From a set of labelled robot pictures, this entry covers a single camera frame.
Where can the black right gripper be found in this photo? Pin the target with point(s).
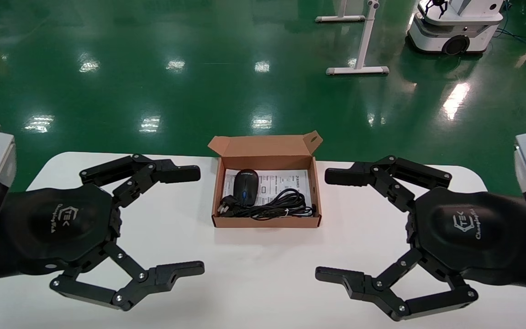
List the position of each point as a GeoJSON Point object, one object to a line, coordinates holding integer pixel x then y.
{"type": "Point", "coordinates": [468, 233]}

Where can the white printed paper manual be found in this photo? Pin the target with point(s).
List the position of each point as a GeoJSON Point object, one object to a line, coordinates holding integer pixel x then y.
{"type": "Point", "coordinates": [276, 180]}

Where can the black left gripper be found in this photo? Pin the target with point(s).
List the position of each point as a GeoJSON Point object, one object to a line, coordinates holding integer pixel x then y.
{"type": "Point", "coordinates": [53, 228]}

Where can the white T-foot table leg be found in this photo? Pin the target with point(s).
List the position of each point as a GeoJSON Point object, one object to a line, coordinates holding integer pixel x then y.
{"type": "Point", "coordinates": [359, 69]}
{"type": "Point", "coordinates": [340, 18]}

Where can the white wheeled robot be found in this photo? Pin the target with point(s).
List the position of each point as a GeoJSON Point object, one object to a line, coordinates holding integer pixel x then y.
{"type": "Point", "coordinates": [436, 36]}

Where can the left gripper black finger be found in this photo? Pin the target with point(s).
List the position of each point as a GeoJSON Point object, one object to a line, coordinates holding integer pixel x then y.
{"type": "Point", "coordinates": [176, 173]}

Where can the brown cardboard box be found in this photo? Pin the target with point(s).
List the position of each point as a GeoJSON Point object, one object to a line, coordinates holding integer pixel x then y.
{"type": "Point", "coordinates": [267, 222]}

